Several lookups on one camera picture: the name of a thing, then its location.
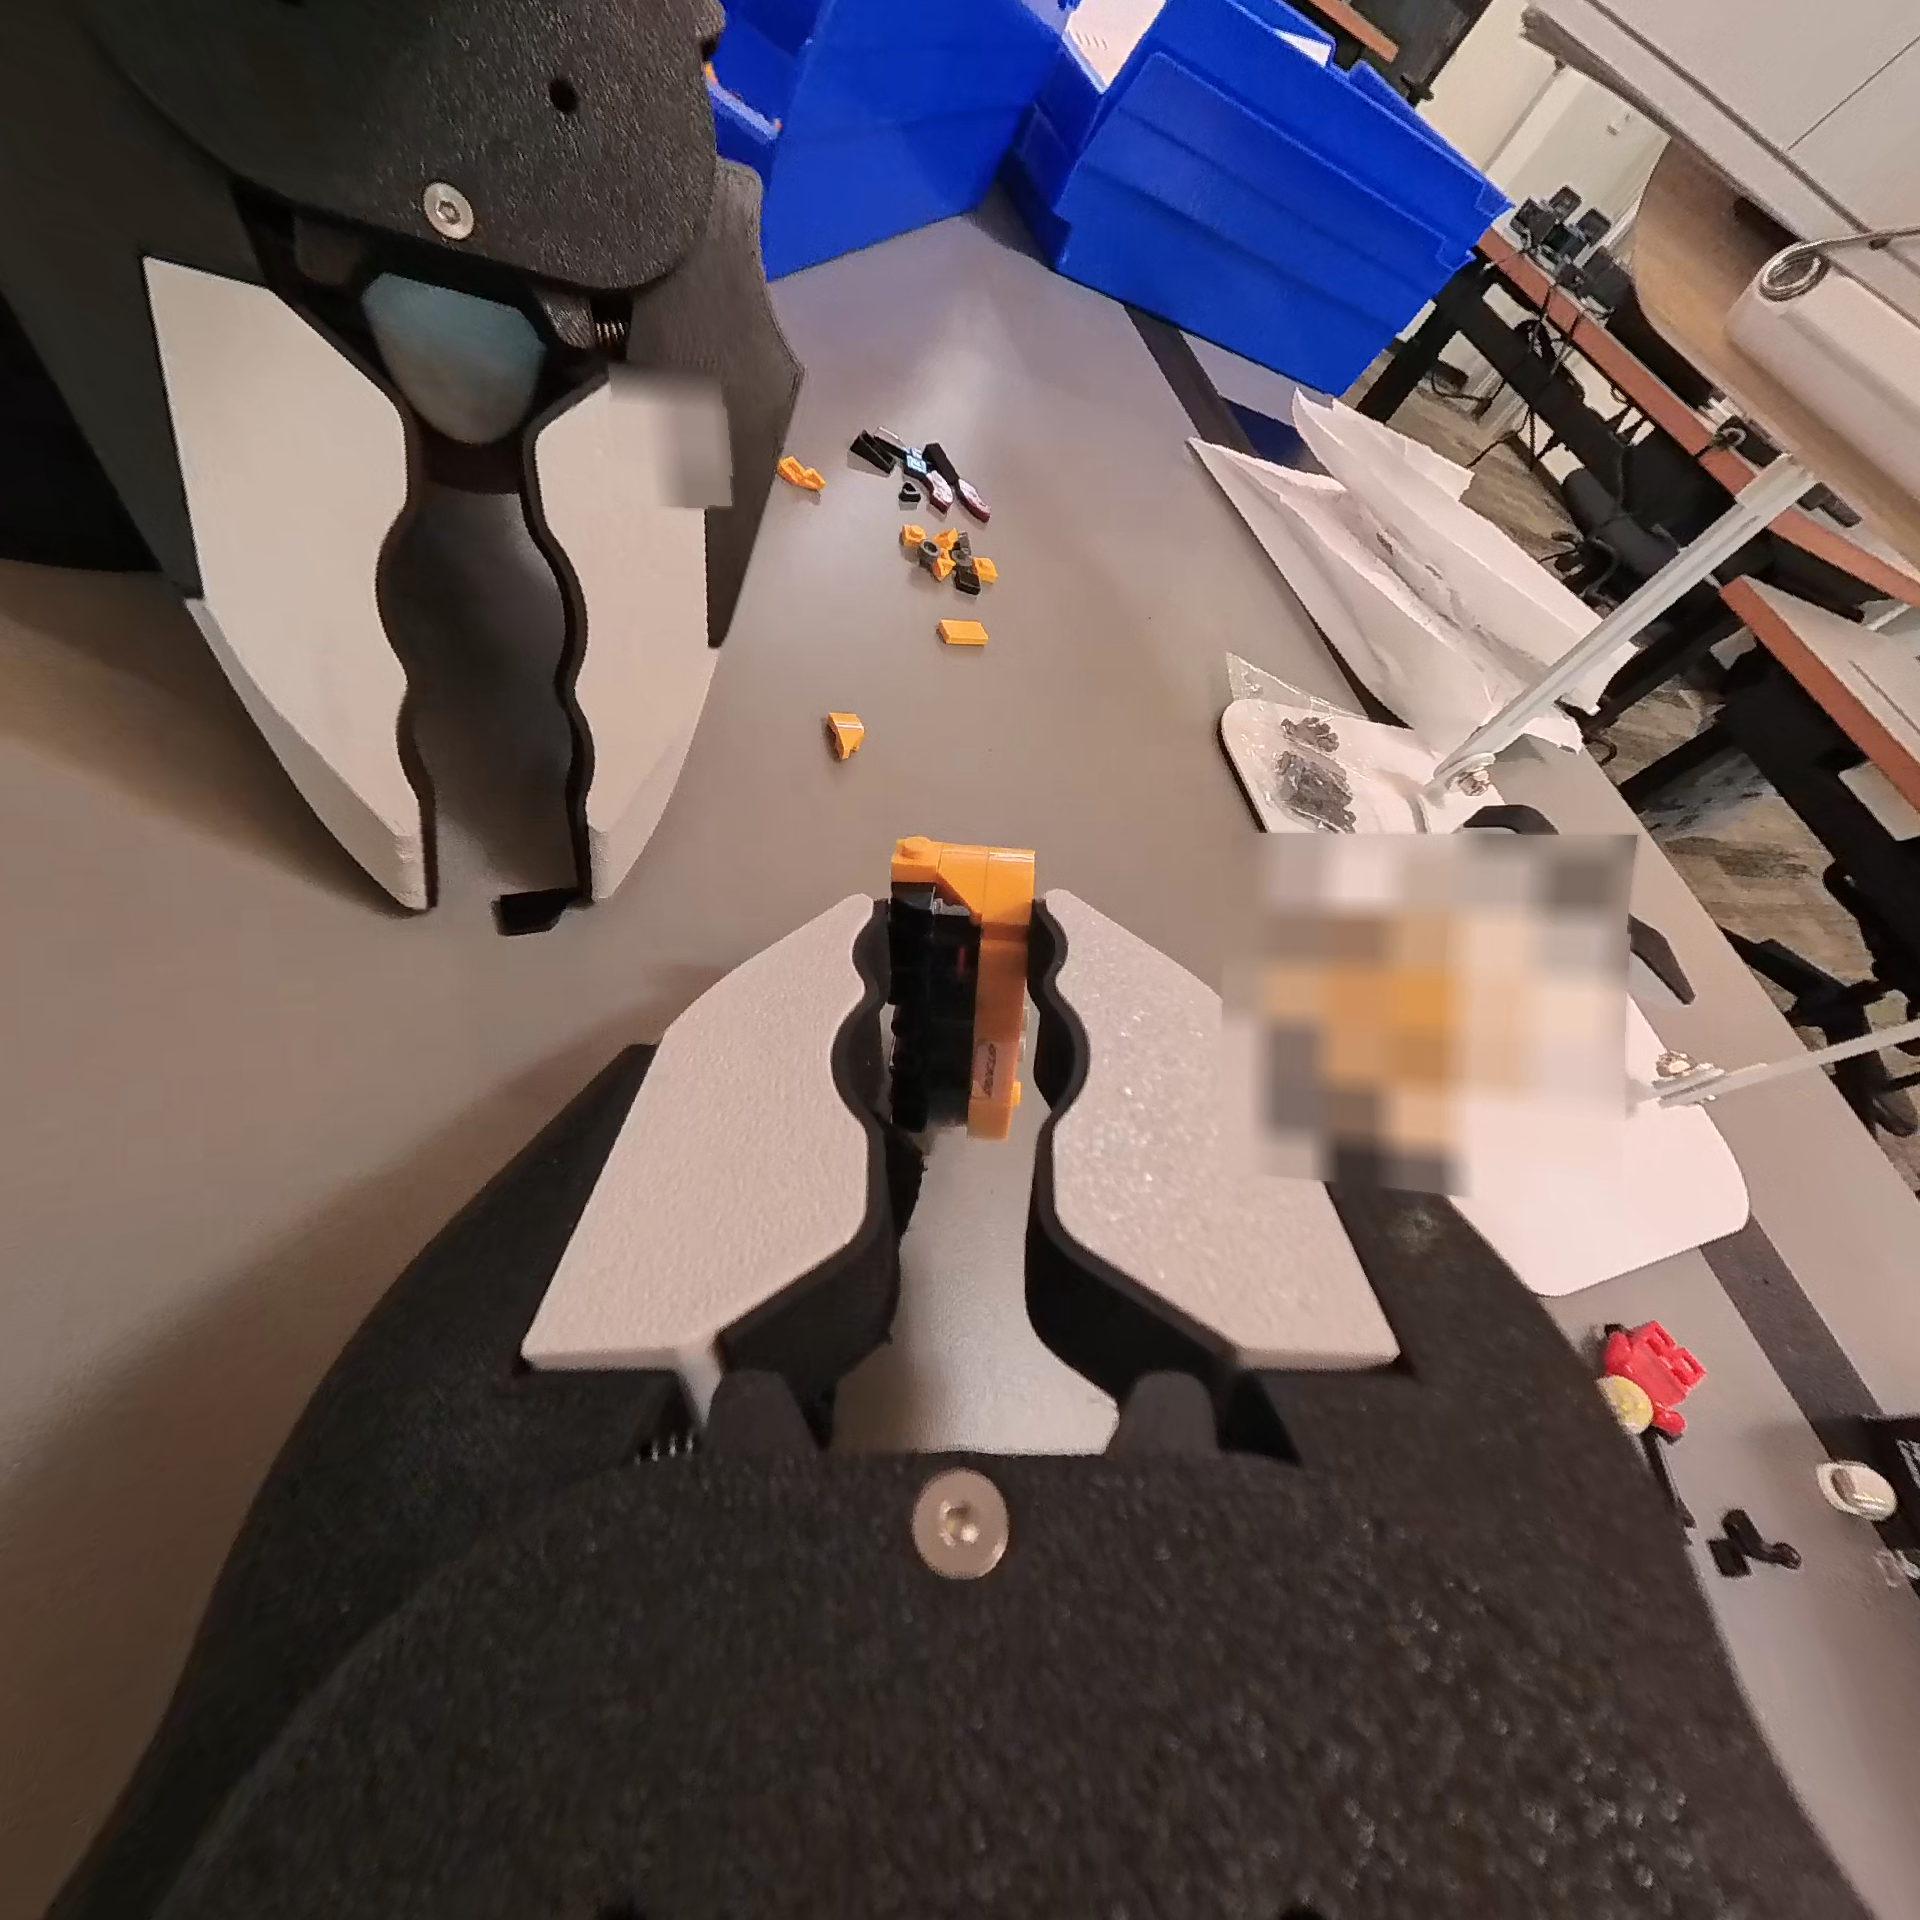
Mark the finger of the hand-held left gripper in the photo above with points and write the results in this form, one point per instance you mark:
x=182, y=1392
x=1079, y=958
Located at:
x=645, y=631
x=285, y=524

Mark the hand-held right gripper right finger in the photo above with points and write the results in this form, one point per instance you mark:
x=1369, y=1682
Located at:
x=1171, y=1231

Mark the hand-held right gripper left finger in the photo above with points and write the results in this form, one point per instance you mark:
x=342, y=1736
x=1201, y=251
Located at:
x=720, y=1141

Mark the orange black lego car assembly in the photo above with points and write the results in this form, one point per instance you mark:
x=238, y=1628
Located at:
x=999, y=960

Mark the orange lego wedge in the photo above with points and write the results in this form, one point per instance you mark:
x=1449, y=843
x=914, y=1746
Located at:
x=845, y=734

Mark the pile of loose lego pieces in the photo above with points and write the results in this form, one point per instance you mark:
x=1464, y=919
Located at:
x=949, y=543

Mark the red lego minifigure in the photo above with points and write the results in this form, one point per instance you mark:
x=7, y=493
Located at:
x=1651, y=1358

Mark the small black lego piece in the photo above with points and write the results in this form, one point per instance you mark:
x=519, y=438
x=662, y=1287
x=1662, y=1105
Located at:
x=1741, y=1544

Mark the white lego helmet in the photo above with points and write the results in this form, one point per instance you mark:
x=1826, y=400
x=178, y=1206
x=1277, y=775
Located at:
x=1856, y=1491

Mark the clear bag of dark pieces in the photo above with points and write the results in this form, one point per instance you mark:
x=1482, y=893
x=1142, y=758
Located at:
x=1321, y=781

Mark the blue plastic bin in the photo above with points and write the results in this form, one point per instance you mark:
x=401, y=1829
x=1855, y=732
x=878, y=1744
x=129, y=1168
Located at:
x=885, y=121
x=1260, y=194

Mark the white paper bag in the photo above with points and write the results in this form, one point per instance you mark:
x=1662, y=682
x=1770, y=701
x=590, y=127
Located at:
x=1440, y=601
x=1381, y=451

